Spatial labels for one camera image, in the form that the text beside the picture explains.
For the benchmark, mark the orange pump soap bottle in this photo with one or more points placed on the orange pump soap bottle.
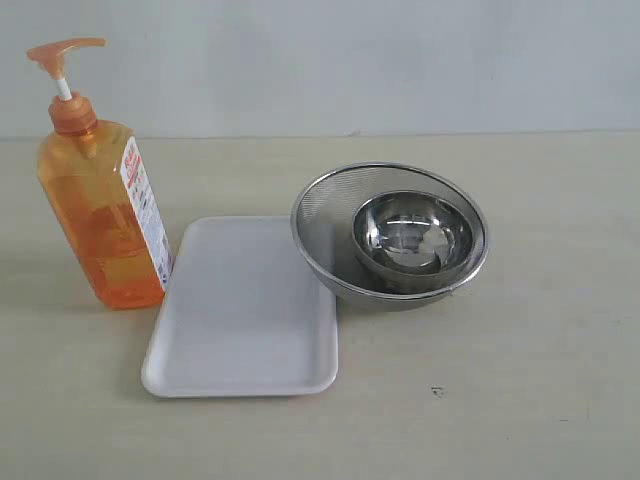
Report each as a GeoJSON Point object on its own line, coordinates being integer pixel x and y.
{"type": "Point", "coordinates": [93, 175]}

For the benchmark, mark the steel mesh strainer basket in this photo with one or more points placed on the steel mesh strainer basket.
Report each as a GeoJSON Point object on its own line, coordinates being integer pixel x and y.
{"type": "Point", "coordinates": [321, 224]}

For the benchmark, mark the white rectangular foam tray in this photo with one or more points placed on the white rectangular foam tray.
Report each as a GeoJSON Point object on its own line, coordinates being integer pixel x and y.
{"type": "Point", "coordinates": [243, 316]}

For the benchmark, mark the small stainless steel bowl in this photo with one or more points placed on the small stainless steel bowl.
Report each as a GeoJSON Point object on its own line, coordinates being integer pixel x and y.
{"type": "Point", "coordinates": [412, 233]}

